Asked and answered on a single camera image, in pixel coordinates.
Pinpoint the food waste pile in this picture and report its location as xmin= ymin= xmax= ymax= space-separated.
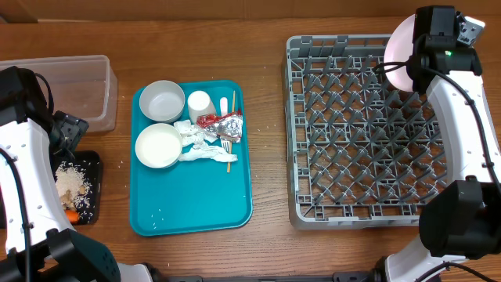
xmin=55 ymin=161 xmax=91 ymax=212

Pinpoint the white plastic fork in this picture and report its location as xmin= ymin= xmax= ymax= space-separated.
xmin=219 ymin=96 xmax=232 ymax=154

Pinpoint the aluminium foil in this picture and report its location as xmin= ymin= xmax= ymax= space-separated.
xmin=199 ymin=110 xmax=243 ymax=143

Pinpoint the black plastic bin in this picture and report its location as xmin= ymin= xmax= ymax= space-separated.
xmin=51 ymin=150 xmax=103 ymax=226

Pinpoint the white napkin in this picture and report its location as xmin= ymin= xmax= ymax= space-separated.
xmin=179 ymin=141 xmax=238 ymax=163
xmin=173 ymin=120 xmax=218 ymax=147

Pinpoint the white bowl with peanuts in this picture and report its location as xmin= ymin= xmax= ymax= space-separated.
xmin=135 ymin=123 xmax=182 ymax=168

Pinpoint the white paper cup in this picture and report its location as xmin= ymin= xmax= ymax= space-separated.
xmin=187 ymin=90 xmax=216 ymax=124

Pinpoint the grey dishwasher rack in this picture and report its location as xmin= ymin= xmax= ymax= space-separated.
xmin=284 ymin=34 xmax=446 ymax=230

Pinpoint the clear plastic bin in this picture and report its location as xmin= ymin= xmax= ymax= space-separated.
xmin=1 ymin=55 xmax=118 ymax=132

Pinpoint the white round plate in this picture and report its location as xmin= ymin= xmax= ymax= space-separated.
xmin=384 ymin=14 xmax=415 ymax=92

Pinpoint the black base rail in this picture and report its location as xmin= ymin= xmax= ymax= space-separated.
xmin=160 ymin=272 xmax=373 ymax=282

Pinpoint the wooden chopstick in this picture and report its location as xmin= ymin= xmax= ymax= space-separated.
xmin=225 ymin=91 xmax=236 ymax=173

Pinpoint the grey bowl with rice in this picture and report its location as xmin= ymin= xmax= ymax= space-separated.
xmin=139 ymin=80 xmax=186 ymax=123

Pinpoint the orange carrot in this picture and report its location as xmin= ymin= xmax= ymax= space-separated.
xmin=65 ymin=210 xmax=80 ymax=224

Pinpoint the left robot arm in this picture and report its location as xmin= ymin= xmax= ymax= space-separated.
xmin=1 ymin=67 xmax=164 ymax=282

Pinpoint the teal plastic tray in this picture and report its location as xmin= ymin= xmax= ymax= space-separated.
xmin=129 ymin=80 xmax=254 ymax=237

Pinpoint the red sauce packet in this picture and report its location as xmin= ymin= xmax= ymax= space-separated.
xmin=196 ymin=114 xmax=222 ymax=128

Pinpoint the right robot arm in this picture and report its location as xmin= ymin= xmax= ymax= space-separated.
xmin=373 ymin=5 xmax=500 ymax=281

